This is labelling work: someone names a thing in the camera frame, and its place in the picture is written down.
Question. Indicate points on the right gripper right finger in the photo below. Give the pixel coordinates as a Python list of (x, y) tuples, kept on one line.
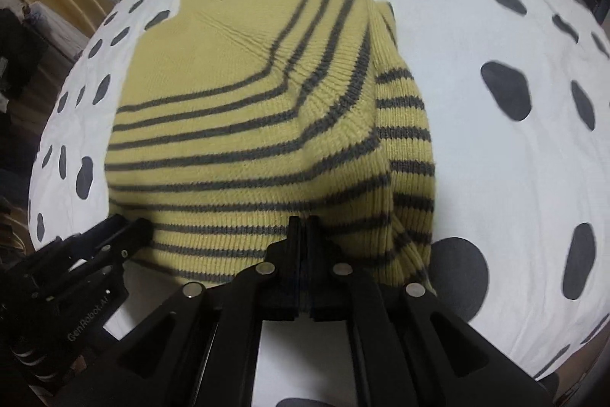
[(333, 282)]

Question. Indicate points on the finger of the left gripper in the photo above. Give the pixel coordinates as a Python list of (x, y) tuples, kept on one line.
[(81, 245), (135, 236)]

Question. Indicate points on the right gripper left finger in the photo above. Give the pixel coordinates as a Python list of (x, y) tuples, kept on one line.
[(286, 281)]

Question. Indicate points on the yellow striped knit cardigan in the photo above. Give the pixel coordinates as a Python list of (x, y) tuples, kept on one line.
[(236, 115)]

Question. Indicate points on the white polka dot duvet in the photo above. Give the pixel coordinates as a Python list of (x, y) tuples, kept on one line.
[(517, 93)]

